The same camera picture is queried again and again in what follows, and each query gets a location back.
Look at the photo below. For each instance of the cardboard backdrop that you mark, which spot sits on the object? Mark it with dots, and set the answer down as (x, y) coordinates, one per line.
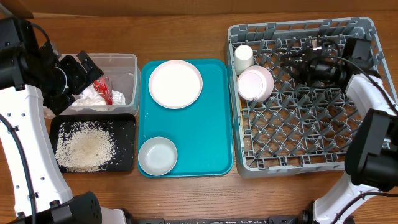
(110, 8)

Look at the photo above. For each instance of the red snack wrapper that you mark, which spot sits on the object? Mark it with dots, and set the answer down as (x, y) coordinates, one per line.
(104, 87)

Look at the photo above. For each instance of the white napkin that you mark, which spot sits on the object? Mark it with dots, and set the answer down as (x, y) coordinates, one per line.
(90, 97)

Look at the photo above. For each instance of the cream paper cup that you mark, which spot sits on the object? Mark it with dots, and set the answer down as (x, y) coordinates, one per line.
(243, 58)

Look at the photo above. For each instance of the pink plate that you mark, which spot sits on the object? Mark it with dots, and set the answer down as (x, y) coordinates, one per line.
(175, 84)

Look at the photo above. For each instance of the pile of rice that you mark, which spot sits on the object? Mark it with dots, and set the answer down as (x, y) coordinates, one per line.
(84, 146)

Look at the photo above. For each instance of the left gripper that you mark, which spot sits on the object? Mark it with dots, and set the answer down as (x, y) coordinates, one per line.
(69, 63)

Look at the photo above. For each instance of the black plastic tray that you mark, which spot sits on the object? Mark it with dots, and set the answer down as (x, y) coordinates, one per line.
(123, 127)

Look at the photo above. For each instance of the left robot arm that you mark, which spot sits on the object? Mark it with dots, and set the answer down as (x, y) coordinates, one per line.
(35, 77)

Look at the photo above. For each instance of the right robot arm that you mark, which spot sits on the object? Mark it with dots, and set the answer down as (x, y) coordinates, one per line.
(371, 158)

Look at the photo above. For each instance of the clear plastic bin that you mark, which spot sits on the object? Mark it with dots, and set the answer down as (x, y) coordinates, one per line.
(125, 76)

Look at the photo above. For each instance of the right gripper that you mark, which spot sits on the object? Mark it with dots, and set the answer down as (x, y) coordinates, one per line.
(298, 66)

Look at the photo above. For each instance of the pink small bowl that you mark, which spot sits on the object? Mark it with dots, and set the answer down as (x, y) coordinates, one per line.
(255, 83)

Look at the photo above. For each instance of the grey dishwasher rack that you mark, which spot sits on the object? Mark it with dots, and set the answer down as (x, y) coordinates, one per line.
(297, 129)

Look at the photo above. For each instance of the teal serving tray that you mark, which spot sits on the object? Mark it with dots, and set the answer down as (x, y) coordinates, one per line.
(201, 132)

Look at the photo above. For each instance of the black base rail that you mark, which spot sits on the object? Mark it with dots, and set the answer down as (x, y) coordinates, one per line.
(269, 220)

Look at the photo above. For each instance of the grey bowl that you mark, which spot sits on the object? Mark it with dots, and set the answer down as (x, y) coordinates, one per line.
(157, 156)

